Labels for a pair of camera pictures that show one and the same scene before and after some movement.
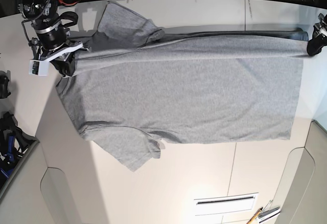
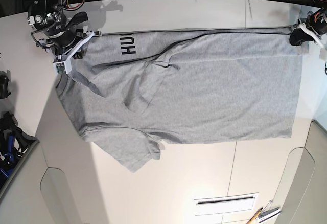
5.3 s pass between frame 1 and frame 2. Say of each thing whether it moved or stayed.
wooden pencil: stayed
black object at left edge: stayed
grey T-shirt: stayed
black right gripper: moved
